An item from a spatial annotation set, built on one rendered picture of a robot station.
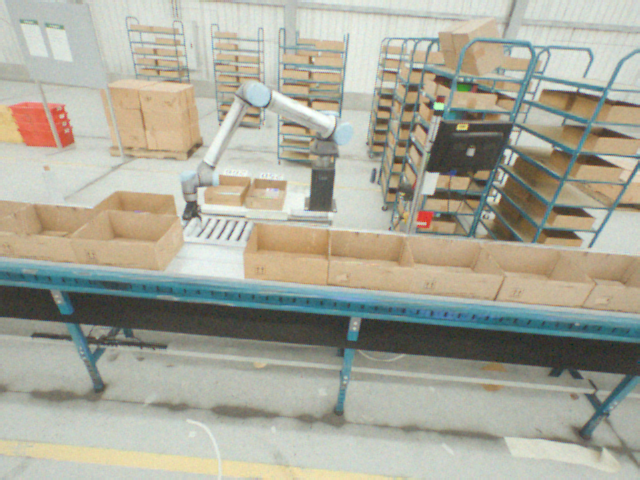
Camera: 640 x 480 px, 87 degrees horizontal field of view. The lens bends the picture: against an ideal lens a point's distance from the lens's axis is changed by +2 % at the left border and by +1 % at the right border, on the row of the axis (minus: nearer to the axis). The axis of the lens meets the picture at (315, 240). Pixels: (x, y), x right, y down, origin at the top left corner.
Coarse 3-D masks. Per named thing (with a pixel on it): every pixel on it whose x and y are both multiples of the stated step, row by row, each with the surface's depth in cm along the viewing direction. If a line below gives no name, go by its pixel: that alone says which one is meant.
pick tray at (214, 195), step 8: (224, 176) 284; (232, 176) 284; (240, 176) 283; (224, 184) 288; (232, 184) 287; (240, 184) 287; (248, 184) 275; (208, 192) 251; (216, 192) 274; (224, 192) 275; (232, 192) 275; (240, 192) 277; (208, 200) 254; (216, 200) 254; (224, 200) 254; (232, 200) 253; (240, 200) 254
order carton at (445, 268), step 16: (416, 240) 175; (432, 240) 174; (448, 240) 174; (416, 256) 180; (432, 256) 179; (448, 256) 179; (464, 256) 178; (480, 256) 172; (416, 272) 150; (432, 272) 150; (448, 272) 149; (464, 272) 149; (480, 272) 170; (496, 272) 155; (416, 288) 155; (432, 288) 154; (448, 288) 154; (464, 288) 153; (480, 288) 153; (496, 288) 152
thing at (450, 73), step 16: (464, 48) 214; (528, 48) 213; (528, 64) 217; (496, 80) 224; (512, 80) 224; (432, 96) 273; (416, 112) 321; (448, 112) 234; (496, 112) 235; (512, 112) 232; (416, 144) 308; (400, 176) 358; (400, 192) 356; (480, 192) 266; (464, 208) 284; (480, 208) 269
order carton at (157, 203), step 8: (120, 192) 227; (128, 192) 227; (136, 192) 227; (144, 192) 227; (104, 200) 215; (112, 200) 223; (120, 200) 231; (128, 200) 230; (136, 200) 230; (144, 200) 230; (152, 200) 230; (160, 200) 230; (168, 200) 229; (104, 208) 215; (112, 208) 224; (120, 208) 233; (128, 208) 234; (136, 208) 233; (144, 208) 233; (152, 208) 233; (160, 208) 233; (168, 208) 220
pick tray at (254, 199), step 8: (256, 184) 285; (264, 184) 284; (272, 184) 284; (280, 184) 284; (248, 192) 260; (256, 192) 279; (264, 192) 280; (280, 192) 283; (248, 200) 251; (256, 200) 251; (264, 200) 251; (272, 200) 250; (280, 200) 250; (248, 208) 255; (256, 208) 254; (264, 208) 254; (272, 208) 254; (280, 208) 254
